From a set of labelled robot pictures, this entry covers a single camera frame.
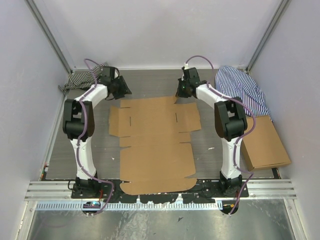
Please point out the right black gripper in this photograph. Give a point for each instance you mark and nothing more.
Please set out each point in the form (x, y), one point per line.
(179, 93)

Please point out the aluminium corner post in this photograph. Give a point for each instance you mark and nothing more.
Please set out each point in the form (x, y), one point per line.
(280, 10)
(38, 16)

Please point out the aluminium front rail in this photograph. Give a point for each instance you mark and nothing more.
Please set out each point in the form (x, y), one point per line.
(257, 189)

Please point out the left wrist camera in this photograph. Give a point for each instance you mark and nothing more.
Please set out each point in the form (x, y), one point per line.
(110, 72)

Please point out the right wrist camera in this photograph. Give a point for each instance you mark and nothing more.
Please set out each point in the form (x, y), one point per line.
(189, 72)

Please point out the blue white striped cloth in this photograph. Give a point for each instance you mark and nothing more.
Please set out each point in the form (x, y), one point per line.
(236, 83)

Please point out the folded brown cardboard box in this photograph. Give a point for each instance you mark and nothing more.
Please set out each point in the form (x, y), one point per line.
(263, 149)

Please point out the right aluminium corner post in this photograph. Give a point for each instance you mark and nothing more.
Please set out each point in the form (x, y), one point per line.
(280, 10)

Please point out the white slotted cable duct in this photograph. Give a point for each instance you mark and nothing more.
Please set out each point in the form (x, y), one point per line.
(94, 206)

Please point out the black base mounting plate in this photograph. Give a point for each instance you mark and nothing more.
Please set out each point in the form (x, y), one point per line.
(204, 191)

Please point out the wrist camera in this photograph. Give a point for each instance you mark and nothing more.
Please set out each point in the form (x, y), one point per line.
(110, 72)
(189, 72)

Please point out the black white striped cloth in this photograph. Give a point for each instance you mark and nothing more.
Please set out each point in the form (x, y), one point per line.
(83, 80)

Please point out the brown cardboard box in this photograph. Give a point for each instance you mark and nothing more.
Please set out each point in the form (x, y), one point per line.
(156, 153)
(263, 149)

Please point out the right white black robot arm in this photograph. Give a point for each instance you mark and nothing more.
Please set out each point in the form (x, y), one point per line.
(230, 123)

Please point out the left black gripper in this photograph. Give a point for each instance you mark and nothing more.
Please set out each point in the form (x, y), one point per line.
(124, 89)

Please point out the left aluminium corner post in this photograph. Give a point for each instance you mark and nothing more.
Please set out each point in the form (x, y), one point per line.
(38, 16)

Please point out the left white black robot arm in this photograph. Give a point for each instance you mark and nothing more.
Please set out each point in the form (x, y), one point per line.
(78, 124)

